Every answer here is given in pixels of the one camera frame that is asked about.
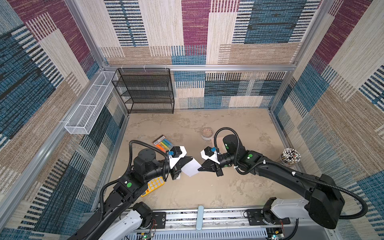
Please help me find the colourful marker pack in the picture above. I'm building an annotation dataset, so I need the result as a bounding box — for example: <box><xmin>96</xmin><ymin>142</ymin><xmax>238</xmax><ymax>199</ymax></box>
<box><xmin>153</xmin><ymin>135</ymin><xmax>174</xmax><ymax>153</ymax></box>

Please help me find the pink envelope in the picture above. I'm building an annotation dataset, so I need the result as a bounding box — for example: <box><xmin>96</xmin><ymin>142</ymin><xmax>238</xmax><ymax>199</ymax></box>
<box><xmin>217</xmin><ymin>137</ymin><xmax>227</xmax><ymax>154</ymax></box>

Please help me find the white wire basket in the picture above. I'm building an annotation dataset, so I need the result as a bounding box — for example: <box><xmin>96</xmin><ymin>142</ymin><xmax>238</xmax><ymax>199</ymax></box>
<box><xmin>65</xmin><ymin>71</ymin><xmax>115</xmax><ymax>135</ymax></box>

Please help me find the white tape roll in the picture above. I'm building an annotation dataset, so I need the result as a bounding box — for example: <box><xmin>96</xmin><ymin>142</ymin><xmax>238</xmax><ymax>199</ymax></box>
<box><xmin>200</xmin><ymin>128</ymin><xmax>215</xmax><ymax>141</ymax></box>

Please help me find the pencil holder with pencils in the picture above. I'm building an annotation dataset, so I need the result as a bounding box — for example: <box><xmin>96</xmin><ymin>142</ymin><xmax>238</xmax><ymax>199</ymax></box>
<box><xmin>280</xmin><ymin>148</ymin><xmax>301</xmax><ymax>166</ymax></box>

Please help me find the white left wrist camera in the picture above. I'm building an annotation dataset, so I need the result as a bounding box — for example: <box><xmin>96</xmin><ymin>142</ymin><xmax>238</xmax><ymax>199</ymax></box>
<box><xmin>168</xmin><ymin>146</ymin><xmax>187</xmax><ymax>169</ymax></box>

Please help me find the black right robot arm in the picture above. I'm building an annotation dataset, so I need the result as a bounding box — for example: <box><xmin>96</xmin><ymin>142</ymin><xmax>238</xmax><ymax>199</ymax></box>
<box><xmin>198</xmin><ymin>128</ymin><xmax>369</xmax><ymax>230</ymax></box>

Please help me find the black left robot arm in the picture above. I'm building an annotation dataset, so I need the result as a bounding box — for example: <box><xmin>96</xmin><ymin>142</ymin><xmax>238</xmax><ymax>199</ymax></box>
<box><xmin>70</xmin><ymin>140</ymin><xmax>193</xmax><ymax>240</ymax></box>

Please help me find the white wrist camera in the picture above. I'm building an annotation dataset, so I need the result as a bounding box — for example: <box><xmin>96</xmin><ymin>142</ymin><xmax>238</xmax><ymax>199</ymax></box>
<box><xmin>168</xmin><ymin>146</ymin><xmax>187</xmax><ymax>169</ymax></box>
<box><xmin>201</xmin><ymin>147</ymin><xmax>220</xmax><ymax>164</ymax></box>

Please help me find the white letter paper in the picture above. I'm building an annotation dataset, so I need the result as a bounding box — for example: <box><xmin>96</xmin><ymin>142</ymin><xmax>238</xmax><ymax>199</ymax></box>
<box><xmin>182</xmin><ymin>158</ymin><xmax>201</xmax><ymax>177</ymax></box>

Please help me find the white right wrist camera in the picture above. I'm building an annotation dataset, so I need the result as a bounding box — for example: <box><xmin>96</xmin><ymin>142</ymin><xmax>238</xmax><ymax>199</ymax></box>
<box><xmin>201</xmin><ymin>147</ymin><xmax>220</xmax><ymax>164</ymax></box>

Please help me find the black mesh shelf rack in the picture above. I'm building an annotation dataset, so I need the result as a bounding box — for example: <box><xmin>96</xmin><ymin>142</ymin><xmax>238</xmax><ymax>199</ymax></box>
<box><xmin>112</xmin><ymin>68</ymin><xmax>175</xmax><ymax>114</ymax></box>

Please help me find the light blue handle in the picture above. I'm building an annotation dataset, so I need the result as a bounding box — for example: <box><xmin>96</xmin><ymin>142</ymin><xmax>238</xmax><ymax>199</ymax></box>
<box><xmin>196</xmin><ymin>205</ymin><xmax>205</xmax><ymax>232</ymax></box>

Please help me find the yellow calculator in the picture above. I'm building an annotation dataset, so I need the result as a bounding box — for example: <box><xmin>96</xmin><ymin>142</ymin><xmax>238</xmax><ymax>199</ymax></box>
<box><xmin>141</xmin><ymin>177</ymin><xmax>165</xmax><ymax>197</ymax></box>

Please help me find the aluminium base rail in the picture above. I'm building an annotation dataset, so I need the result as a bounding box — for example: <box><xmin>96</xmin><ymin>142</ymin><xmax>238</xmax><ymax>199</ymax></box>
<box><xmin>120</xmin><ymin>207</ymin><xmax>341</xmax><ymax>240</ymax></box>

